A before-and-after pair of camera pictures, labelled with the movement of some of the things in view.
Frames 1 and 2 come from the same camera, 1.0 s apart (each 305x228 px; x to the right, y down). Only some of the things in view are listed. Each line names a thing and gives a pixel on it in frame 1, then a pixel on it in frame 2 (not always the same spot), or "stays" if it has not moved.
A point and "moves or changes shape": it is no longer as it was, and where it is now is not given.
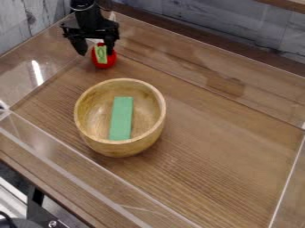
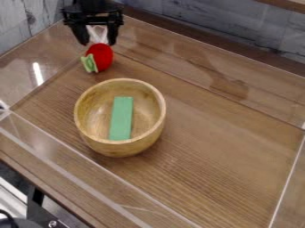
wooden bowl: (119, 115) stays
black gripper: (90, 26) to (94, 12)
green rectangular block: (120, 124) stays
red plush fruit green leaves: (102, 59) moves or changes shape
